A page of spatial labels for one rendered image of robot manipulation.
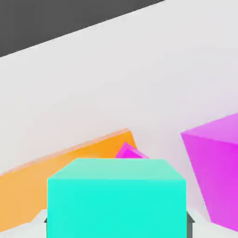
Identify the large orange box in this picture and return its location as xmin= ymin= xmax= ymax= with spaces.
xmin=0 ymin=128 xmax=139 ymax=233

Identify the small cyan cube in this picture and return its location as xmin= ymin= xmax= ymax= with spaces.
xmin=46 ymin=158 xmax=187 ymax=238

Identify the small magenta cube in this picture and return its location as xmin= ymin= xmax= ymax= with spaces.
xmin=115 ymin=142 xmax=150 ymax=160

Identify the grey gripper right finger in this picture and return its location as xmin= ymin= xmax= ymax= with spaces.
xmin=185 ymin=210 xmax=238 ymax=238

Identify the large magenta box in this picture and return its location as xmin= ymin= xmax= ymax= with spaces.
xmin=180 ymin=112 xmax=238 ymax=232

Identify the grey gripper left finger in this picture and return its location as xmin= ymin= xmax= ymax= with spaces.
xmin=0 ymin=209 xmax=48 ymax=238

